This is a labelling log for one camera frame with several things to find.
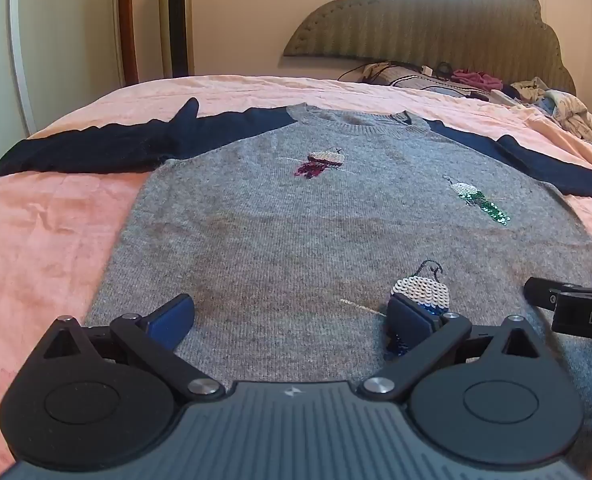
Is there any pink bed sheet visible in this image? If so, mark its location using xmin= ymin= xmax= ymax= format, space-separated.
xmin=0 ymin=75 xmax=592 ymax=480

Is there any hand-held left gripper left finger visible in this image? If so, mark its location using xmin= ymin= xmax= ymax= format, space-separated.
xmin=41 ymin=294 xmax=226 ymax=403

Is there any wooden wardrobe frame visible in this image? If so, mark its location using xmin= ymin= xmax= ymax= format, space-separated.
xmin=117 ymin=0 xmax=140 ymax=86

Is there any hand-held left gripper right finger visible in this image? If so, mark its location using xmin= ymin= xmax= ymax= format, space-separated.
xmin=358 ymin=292 xmax=547 ymax=403

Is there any green upholstered headboard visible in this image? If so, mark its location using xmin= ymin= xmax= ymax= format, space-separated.
xmin=282 ymin=0 xmax=577 ymax=97

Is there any pink crumpled cloth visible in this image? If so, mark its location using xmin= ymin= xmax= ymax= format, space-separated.
xmin=451 ymin=69 xmax=502 ymax=92

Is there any floral crumpled cloth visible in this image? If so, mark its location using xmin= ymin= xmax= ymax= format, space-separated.
xmin=511 ymin=77 xmax=592 ymax=143

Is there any grey sweater with navy sleeves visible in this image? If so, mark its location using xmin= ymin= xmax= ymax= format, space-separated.
xmin=0 ymin=97 xmax=592 ymax=431

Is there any frosted glass wardrobe door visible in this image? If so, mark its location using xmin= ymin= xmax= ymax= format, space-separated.
xmin=0 ymin=0 xmax=127 ymax=136

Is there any grey patterned pillow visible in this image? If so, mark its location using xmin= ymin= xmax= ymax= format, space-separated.
xmin=361 ymin=62 xmax=469 ymax=98

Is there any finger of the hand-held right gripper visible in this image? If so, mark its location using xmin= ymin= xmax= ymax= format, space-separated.
xmin=523 ymin=276 xmax=584 ymax=312

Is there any gold tower air conditioner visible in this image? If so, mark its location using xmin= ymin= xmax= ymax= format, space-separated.
xmin=157 ymin=0 xmax=195 ymax=79

